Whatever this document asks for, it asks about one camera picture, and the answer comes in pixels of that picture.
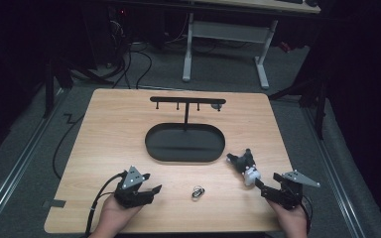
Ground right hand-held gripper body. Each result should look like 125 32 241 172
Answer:
261 170 321 211

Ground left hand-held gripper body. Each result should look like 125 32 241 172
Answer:
113 165 156 209

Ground black and white toy keychain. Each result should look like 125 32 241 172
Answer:
225 148 263 187

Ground metal key ring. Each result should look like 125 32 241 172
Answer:
191 185 206 200

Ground black key holder with tray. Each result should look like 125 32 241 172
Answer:
144 95 227 164

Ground person's left hand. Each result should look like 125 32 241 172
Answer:
89 193 144 238

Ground person's right hand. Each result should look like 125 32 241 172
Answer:
267 198 310 238

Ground grey tape strip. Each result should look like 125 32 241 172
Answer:
42 198 66 209

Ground black metal stand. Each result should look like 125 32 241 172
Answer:
42 59 115 119
267 74 329 141

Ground dark computer tower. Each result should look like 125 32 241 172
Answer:
106 5 132 67

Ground white-legged wooden desk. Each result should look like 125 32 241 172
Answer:
181 0 322 90

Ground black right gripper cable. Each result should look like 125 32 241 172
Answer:
301 194 314 235

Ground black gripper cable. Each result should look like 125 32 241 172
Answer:
301 194 314 235
84 171 128 238

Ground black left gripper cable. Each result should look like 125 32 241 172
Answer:
84 171 128 238

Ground metal floor rail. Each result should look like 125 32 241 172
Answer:
0 88 67 229
301 106 367 238

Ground thin black floor cable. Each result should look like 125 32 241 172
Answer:
52 112 85 180

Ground black floor cable bundle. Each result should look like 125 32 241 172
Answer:
107 41 154 90

